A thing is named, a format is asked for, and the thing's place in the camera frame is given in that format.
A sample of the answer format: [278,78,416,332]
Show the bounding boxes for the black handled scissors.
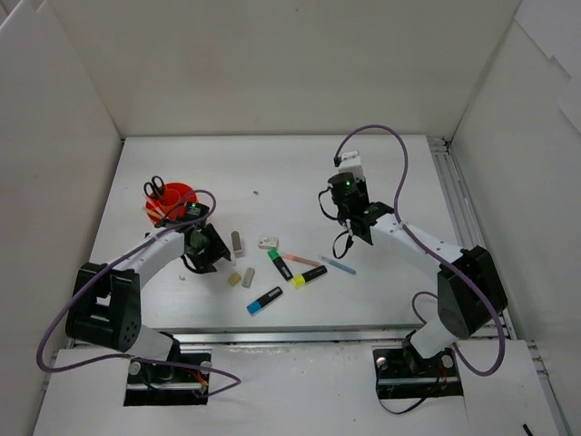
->
[143,175,166,200]

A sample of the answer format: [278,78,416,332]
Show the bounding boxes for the red slim highlighter pen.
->
[149,203,164,223]

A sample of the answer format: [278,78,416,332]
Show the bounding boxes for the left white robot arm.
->
[65,202,231,382]

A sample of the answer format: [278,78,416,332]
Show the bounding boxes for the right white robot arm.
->
[328,173,507,375]

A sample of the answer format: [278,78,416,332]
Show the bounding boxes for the small tan eraser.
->
[228,272,241,286]

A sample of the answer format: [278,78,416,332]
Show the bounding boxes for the long beige eraser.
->
[241,267,255,289]

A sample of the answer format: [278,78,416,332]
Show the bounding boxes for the orange round pen holder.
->
[144,182,198,224]

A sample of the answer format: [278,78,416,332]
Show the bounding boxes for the white eraser in sleeve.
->
[258,236,279,250]

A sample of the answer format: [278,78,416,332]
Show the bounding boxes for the green capped black marker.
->
[267,248,293,282]

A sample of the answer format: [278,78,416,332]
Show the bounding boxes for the blue slim highlighter pen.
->
[319,255,357,275]

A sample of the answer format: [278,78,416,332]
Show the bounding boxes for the blue capped black marker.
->
[247,287,283,316]

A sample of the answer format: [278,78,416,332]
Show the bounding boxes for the orange slim highlighter pen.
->
[280,253,320,268]

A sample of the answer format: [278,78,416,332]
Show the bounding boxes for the yellow capped black marker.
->
[290,265,328,289]

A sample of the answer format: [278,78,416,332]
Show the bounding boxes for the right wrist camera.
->
[334,151,365,183]

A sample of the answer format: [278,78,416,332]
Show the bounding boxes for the aluminium side rail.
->
[426,134,517,337]

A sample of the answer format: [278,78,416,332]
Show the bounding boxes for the aluminium front rail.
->
[67,322,514,351]

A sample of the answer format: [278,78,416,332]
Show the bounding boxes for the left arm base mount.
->
[123,360,210,407]

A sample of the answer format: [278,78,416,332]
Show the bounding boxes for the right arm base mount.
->
[372,330,464,416]

